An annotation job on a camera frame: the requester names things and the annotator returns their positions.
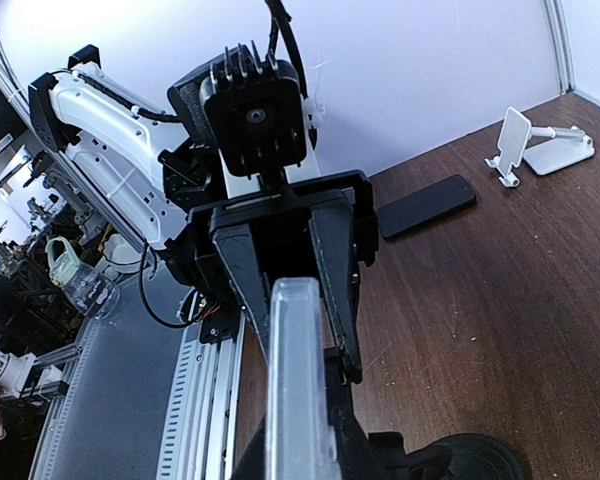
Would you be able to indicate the front aluminium rail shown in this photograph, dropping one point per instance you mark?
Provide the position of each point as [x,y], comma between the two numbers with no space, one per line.
[144,402]

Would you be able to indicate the black smartphone no case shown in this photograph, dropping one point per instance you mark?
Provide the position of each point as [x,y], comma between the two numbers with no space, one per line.
[426,206]

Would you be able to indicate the smartphone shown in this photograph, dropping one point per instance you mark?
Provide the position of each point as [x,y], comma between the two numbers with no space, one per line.
[299,441]

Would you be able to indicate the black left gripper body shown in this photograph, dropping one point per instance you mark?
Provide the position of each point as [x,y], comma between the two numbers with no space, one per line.
[279,224]

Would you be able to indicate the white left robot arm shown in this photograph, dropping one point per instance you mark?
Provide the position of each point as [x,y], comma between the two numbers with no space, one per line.
[224,187]

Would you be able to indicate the clear plastic water bottle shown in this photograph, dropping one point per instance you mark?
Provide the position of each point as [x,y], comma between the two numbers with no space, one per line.
[88,290]

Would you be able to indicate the right aluminium frame post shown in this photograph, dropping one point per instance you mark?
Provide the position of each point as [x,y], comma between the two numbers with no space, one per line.
[558,30]

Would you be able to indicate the white folding phone stand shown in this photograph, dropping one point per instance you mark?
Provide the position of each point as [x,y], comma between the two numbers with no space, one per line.
[545,150]

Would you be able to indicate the black round-base stand front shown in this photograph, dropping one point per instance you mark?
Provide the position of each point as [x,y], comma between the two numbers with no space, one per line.
[382,455]

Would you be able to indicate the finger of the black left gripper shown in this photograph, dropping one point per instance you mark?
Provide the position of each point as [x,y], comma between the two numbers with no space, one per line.
[237,251]
[331,229]

